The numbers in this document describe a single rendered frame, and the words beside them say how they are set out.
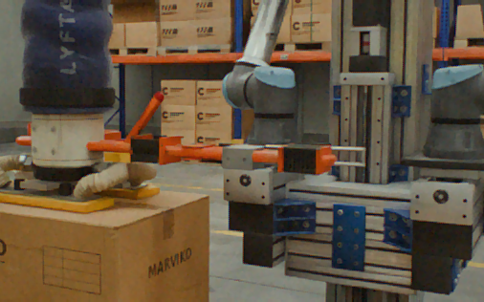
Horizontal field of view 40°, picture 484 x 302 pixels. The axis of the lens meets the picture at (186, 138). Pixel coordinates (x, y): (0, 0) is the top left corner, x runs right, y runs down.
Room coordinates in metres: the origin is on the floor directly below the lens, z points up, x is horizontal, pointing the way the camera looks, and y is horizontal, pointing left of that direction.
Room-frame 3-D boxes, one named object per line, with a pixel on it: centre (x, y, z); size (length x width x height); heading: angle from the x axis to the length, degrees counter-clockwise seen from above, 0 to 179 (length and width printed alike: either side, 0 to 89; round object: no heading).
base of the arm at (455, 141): (1.66, -0.69, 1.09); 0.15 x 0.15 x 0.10
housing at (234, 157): (1.33, -0.12, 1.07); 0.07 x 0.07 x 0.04; 60
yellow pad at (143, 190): (1.65, 0.24, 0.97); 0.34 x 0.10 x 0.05; 60
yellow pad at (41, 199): (1.49, 0.33, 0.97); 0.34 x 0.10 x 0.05; 60
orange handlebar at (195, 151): (1.57, 0.05, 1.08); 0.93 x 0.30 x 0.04; 60
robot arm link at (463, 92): (1.66, -0.69, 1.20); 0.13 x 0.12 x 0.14; 90
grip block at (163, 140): (1.44, 0.07, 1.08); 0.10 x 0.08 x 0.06; 150
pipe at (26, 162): (1.57, 0.28, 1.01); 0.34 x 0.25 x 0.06; 60
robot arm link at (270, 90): (1.91, -0.25, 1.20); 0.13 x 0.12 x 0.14; 30
